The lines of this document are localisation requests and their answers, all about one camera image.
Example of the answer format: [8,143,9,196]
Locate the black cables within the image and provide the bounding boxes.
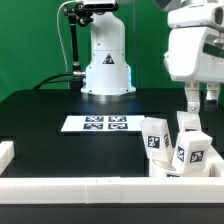
[33,71,87,90]

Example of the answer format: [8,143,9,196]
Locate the white fence rail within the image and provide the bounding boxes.
[0,141,14,175]
[210,151,224,177]
[0,177,224,204]

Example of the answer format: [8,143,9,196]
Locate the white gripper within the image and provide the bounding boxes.
[164,27,224,113]

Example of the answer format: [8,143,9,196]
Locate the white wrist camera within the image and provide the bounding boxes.
[168,3,224,31]

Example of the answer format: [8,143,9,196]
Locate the white front fence rail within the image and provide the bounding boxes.
[0,177,224,204]

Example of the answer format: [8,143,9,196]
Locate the white marker base plate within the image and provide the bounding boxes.
[61,115,144,132]

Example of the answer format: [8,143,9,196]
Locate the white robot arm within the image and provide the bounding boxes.
[82,0,224,113]

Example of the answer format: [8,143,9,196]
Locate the white left fence rail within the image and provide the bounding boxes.
[0,141,14,175]

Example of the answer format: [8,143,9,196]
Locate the white round stool seat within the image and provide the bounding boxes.
[149,149,211,177]

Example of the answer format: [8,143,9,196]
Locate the white right fence rail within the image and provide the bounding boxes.
[210,151,224,177]

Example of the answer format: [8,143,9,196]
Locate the white cable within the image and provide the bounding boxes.
[56,0,84,73]

